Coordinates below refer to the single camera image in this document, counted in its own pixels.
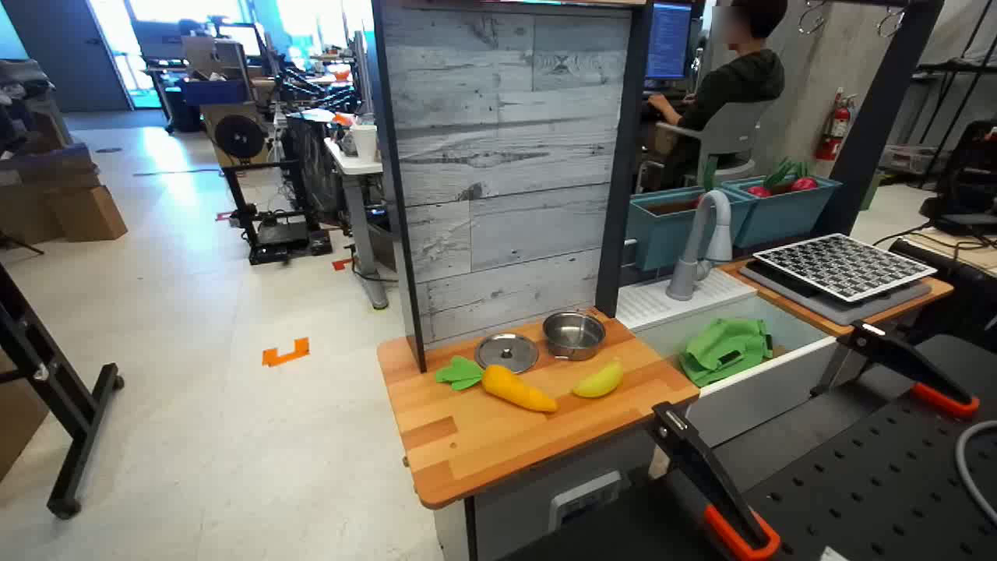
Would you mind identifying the yellow toy vegetable green leaves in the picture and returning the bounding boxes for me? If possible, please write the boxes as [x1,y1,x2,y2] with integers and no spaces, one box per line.
[434,356,562,416]

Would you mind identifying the small steel pot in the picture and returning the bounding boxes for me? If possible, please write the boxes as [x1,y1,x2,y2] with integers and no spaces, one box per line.
[538,309,610,364]

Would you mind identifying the small metal bowl left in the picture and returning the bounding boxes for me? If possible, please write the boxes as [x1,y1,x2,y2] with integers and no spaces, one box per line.
[474,329,544,378]

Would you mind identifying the grey wood-pattern back panel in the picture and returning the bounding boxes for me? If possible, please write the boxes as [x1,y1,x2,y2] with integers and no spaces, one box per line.
[370,0,654,375]

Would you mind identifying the yellow-green toy banana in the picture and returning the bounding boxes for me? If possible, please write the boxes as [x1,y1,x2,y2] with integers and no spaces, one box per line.
[572,357,630,402]

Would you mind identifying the white desk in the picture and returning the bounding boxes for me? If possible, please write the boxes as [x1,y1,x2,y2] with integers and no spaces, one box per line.
[322,129,407,311]

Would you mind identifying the white toy sink basin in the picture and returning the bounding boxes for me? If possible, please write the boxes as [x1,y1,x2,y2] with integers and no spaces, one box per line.
[617,271,867,420]

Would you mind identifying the grey toy faucet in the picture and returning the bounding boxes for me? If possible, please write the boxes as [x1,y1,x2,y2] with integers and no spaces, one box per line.
[665,187,737,304]

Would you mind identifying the black equipment cart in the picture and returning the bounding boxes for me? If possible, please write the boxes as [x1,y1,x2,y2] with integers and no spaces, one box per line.
[200,96,336,268]

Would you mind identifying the grey toy kitchen cabinet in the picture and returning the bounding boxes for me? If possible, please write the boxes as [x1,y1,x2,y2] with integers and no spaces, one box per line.
[434,416,670,561]

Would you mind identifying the green cloth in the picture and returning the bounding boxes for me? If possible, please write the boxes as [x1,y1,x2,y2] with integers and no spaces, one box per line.
[677,315,778,388]

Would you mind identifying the grey office chair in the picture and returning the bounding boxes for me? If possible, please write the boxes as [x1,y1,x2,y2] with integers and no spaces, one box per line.
[654,99,778,190]

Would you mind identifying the teal plastic bin with vegetables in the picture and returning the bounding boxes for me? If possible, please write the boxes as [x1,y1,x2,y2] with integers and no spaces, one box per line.
[722,175,846,256]

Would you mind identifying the computer monitor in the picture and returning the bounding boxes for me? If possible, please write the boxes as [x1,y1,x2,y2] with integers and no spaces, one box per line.
[644,0,696,88]

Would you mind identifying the seated person dark hoodie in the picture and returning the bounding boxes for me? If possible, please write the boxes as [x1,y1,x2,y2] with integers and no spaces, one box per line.
[643,0,793,190]

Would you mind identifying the grey drying tray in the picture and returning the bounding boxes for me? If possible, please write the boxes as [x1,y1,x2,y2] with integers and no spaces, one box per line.
[739,256,934,328]

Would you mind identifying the red fire extinguisher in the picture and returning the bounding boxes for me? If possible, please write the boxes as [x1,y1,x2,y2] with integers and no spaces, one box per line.
[813,91,858,165]

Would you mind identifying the cardboard boxes stack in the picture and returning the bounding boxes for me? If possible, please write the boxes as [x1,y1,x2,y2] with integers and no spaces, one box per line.
[0,140,132,248]

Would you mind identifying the black metal stand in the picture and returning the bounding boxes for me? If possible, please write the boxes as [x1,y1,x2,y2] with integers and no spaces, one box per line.
[0,261,127,523]

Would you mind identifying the black office chair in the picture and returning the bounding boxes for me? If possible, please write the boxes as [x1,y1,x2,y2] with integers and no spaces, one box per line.
[915,118,997,235]

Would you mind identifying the black clamp orange handle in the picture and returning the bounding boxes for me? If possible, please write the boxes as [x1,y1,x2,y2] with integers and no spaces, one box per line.
[644,402,787,561]
[811,320,985,425]

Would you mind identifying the black slanted frame post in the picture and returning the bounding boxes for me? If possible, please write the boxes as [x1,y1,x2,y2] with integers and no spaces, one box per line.
[806,0,949,235]

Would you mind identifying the white cable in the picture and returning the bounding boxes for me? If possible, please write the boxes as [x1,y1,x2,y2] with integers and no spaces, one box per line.
[953,416,997,523]

